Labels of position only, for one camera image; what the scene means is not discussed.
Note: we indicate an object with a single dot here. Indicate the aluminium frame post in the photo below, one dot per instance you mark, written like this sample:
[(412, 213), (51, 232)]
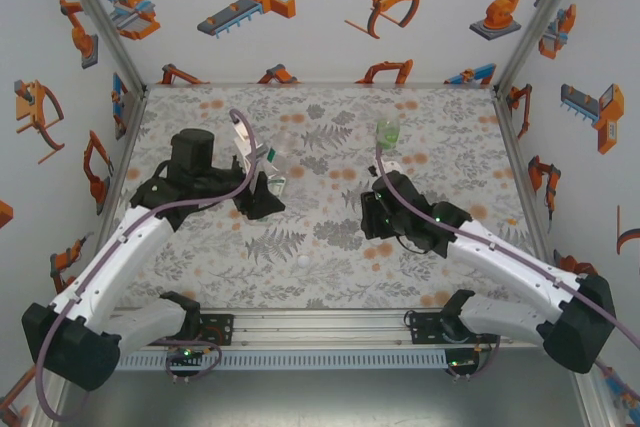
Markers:
[(100, 12), (540, 12)]

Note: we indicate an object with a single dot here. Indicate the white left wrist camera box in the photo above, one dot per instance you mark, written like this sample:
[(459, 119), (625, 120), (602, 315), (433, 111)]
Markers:
[(245, 152)]

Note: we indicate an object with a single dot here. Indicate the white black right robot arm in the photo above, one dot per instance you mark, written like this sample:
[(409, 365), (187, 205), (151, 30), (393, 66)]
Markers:
[(510, 257)]

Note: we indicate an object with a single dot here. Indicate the clear bottle white green label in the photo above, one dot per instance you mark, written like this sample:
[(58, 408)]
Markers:
[(277, 186)]

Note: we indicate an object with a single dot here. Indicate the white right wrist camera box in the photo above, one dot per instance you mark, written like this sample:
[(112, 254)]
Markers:
[(392, 168)]

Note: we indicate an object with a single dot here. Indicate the floral patterned table mat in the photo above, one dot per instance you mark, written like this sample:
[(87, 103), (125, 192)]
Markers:
[(350, 277)]

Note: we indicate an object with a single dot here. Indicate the wide translucent white bottle cap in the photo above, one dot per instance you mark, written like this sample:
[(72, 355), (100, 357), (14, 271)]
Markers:
[(389, 121)]

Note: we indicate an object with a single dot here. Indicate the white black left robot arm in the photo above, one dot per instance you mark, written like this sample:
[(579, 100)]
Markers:
[(110, 257)]

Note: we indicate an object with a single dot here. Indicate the aluminium lower frame rail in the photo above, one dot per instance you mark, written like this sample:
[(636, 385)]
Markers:
[(595, 402), (45, 412)]

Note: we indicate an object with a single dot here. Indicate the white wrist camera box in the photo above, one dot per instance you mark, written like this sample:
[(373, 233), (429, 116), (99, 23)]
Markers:
[(392, 168), (245, 152)]

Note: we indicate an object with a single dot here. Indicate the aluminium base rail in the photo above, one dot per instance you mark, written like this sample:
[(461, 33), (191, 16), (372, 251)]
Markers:
[(320, 329)]

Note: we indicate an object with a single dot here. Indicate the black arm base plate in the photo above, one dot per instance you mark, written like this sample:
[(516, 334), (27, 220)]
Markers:
[(422, 327), (220, 329)]

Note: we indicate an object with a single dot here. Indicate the small circuit board green light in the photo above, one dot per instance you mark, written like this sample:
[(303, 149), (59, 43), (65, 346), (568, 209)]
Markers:
[(185, 354), (457, 363)]

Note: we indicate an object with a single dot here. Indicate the aluminium table side rail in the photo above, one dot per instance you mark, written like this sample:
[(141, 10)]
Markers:
[(125, 147), (515, 157)]

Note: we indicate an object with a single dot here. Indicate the small white bottle cap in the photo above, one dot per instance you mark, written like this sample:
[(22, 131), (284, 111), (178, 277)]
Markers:
[(303, 261)]

